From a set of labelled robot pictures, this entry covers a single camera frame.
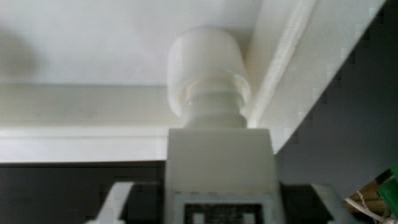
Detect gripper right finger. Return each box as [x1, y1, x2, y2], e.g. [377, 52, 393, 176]
[313, 184, 363, 224]

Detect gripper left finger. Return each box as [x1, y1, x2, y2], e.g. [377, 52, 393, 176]
[86, 182, 136, 224]

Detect white square tabletop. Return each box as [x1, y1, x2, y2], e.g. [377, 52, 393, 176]
[0, 0, 386, 163]

